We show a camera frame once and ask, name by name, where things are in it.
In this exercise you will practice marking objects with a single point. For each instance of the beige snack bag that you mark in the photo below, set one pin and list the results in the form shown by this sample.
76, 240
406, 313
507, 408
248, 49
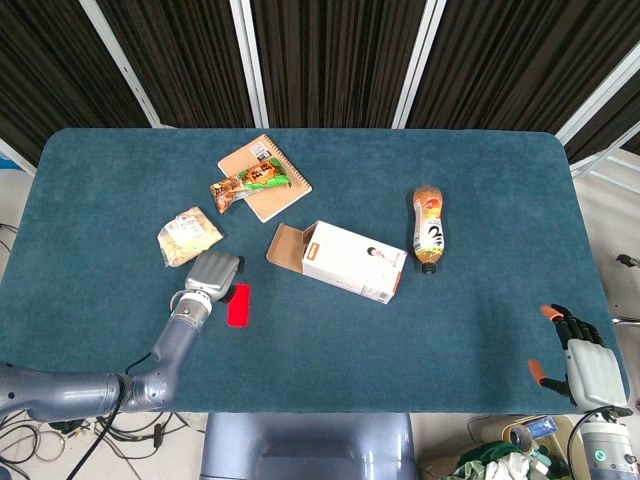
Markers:
187, 235

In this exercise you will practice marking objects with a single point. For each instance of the brown spiral notebook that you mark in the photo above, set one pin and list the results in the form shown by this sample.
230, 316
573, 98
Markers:
267, 177

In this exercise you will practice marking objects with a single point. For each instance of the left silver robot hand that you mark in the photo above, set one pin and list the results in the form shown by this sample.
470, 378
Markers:
211, 275

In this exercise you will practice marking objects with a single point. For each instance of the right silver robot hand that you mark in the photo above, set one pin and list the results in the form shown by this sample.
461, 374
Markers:
590, 367

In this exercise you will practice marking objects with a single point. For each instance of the white cardboard box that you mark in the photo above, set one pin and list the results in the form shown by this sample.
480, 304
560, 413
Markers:
345, 262

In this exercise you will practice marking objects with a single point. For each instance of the green and brown snack packet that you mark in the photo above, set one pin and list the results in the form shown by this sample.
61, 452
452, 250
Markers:
247, 186

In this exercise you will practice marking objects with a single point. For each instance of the grey robot torso base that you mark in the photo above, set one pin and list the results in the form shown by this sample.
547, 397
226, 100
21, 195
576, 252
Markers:
307, 446

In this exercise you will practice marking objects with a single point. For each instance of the blue table cloth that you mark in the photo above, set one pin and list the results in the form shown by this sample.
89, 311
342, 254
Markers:
320, 310

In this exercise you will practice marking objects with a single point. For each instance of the red card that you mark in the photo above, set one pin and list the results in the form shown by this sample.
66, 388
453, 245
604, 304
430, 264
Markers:
239, 306

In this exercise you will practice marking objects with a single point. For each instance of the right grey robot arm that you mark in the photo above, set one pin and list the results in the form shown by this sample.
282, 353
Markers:
607, 445

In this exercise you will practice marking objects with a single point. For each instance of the orange drink bottle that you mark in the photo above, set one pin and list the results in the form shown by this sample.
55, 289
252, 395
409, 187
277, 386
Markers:
429, 227

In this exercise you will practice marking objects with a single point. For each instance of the cardboard box of clutter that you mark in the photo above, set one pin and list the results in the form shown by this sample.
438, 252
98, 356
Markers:
500, 450

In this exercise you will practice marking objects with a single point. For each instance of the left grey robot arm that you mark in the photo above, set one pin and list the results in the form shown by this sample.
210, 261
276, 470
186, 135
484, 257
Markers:
100, 377

